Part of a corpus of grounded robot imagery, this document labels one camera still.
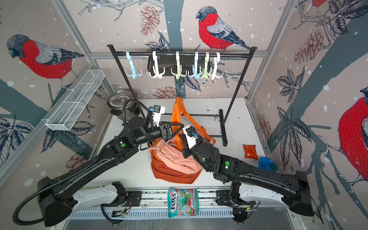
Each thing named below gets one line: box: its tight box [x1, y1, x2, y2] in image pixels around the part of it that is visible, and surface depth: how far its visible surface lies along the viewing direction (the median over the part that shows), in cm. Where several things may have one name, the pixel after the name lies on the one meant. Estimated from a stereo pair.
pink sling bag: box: [148, 136, 203, 174], surface depth 80 cm
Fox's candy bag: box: [167, 188, 200, 219], surface depth 71 cm
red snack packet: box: [242, 144, 259, 161], surface depth 91 cm
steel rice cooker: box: [107, 89, 140, 120], surface depth 102 cm
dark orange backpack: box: [149, 140, 203, 184], surface depth 79 cm
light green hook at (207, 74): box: [198, 51, 213, 81], surface depth 70 cm
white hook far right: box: [211, 52, 224, 81], surface depth 69 cm
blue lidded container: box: [257, 156, 279, 173], surface depth 78 cm
